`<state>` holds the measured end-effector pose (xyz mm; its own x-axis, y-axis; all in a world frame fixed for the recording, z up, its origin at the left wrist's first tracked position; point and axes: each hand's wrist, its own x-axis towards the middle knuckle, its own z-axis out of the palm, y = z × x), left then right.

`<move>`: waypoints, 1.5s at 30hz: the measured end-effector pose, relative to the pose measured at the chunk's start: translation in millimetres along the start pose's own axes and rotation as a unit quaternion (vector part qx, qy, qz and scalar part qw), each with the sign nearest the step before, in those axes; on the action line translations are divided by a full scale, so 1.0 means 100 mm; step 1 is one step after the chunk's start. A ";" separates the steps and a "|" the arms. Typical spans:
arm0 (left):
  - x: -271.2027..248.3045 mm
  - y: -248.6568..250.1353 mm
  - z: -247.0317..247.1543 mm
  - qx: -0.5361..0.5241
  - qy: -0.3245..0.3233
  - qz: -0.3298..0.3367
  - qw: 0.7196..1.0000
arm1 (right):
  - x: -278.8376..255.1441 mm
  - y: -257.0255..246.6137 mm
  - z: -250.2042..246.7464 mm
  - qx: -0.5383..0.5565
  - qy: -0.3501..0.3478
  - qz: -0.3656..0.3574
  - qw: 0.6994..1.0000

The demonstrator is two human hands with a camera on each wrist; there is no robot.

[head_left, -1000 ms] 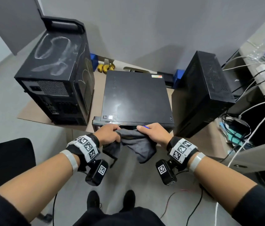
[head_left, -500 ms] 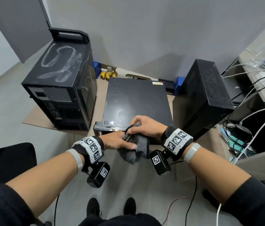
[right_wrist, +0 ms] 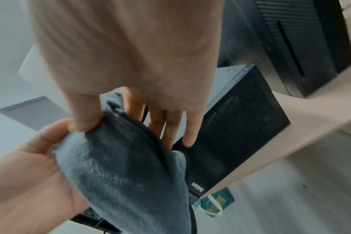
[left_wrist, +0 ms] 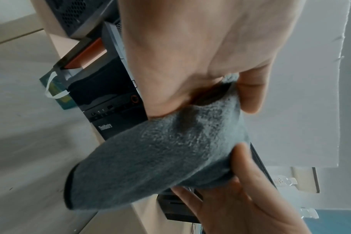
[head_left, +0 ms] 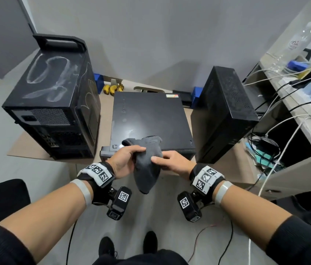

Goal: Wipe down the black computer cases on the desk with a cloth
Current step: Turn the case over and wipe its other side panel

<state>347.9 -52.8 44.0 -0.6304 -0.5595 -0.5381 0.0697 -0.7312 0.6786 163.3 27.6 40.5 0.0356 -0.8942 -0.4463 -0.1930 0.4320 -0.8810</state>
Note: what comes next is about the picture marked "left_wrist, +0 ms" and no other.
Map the person's right hand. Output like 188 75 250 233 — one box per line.
172 143 314 234

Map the person's left hand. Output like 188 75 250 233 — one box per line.
117 0 306 118

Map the grey cleaning cloth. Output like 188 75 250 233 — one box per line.
64 73 251 210

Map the black Lenovo tower case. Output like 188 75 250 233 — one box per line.
54 21 277 223

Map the black device with blue light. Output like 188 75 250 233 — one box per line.
45 0 120 39

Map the teal partition panel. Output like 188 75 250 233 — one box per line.
302 209 351 234

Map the green box with white strap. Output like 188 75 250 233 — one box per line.
39 71 78 110

